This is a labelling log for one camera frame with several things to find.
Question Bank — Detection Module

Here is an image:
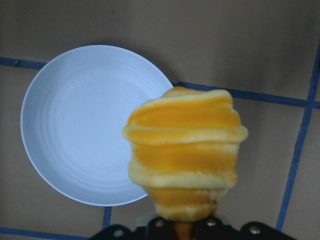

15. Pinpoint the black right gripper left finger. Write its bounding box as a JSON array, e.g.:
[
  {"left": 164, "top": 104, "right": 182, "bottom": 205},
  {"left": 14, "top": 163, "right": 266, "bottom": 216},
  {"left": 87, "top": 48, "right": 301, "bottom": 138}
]
[{"left": 89, "top": 217, "right": 175, "bottom": 240}]

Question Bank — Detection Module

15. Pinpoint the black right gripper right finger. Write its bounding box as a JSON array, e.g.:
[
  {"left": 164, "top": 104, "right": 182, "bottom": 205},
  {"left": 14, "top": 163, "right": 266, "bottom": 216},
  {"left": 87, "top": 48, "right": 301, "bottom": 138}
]
[{"left": 193, "top": 216, "right": 294, "bottom": 240}]

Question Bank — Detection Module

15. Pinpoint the orange striped bread roll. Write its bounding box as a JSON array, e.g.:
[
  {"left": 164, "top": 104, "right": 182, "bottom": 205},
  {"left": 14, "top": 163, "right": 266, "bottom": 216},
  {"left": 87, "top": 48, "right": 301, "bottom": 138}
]
[{"left": 122, "top": 87, "right": 248, "bottom": 240}]

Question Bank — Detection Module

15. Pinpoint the blue plate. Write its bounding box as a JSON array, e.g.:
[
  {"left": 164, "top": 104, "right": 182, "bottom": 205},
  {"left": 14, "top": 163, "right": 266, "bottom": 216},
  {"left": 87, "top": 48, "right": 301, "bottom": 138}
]
[{"left": 20, "top": 45, "right": 172, "bottom": 207}]

